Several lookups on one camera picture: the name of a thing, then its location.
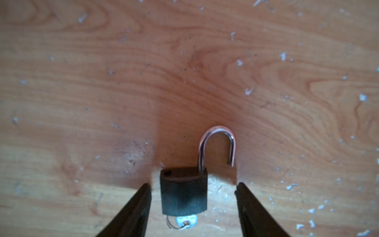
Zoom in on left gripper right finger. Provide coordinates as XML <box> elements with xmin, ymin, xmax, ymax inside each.
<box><xmin>235</xmin><ymin>182</ymin><xmax>290</xmax><ymax>237</ymax></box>

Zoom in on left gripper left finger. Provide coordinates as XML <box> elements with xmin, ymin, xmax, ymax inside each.
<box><xmin>97</xmin><ymin>183</ymin><xmax>152</xmax><ymax>237</ymax></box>

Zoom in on black padlock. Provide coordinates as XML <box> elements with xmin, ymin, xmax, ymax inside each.
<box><xmin>160</xmin><ymin>126</ymin><xmax>236</xmax><ymax>217</ymax></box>

